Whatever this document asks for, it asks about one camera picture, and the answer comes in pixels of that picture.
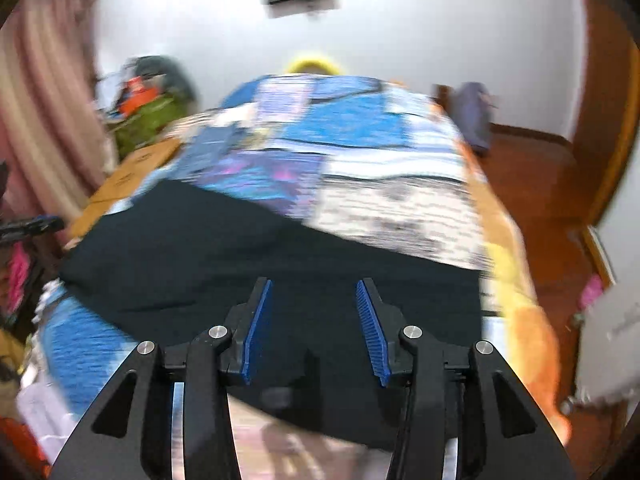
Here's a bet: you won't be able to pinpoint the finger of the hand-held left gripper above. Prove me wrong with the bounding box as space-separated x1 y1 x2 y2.
0 216 66 241

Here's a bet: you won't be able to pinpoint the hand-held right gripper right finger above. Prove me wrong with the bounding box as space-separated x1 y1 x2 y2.
355 277 581 480

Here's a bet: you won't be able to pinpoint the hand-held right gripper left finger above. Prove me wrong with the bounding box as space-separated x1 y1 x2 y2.
50 276 274 480

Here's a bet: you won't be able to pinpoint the black pants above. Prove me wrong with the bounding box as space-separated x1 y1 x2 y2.
59 178 485 452

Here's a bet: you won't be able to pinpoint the cardboard box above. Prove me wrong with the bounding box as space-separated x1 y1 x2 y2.
67 138 182 241

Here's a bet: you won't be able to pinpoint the pink curtain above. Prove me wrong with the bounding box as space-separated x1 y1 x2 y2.
0 0 108 221

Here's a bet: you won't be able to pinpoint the orange bed sheet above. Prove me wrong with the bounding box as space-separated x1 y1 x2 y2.
452 105 572 448

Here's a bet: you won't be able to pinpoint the pile of colourful clothes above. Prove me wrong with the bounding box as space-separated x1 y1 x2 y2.
102 55 198 163

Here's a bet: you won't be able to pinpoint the printed blue blanket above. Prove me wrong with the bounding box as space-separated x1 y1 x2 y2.
17 74 493 453

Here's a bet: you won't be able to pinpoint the grey door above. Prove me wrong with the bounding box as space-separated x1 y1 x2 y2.
572 195 640 406

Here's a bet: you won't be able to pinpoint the yellow pillow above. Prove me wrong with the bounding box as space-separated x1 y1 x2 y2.
284 51 346 77

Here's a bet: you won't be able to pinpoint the wooden door frame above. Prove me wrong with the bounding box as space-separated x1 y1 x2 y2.
570 0 640 286

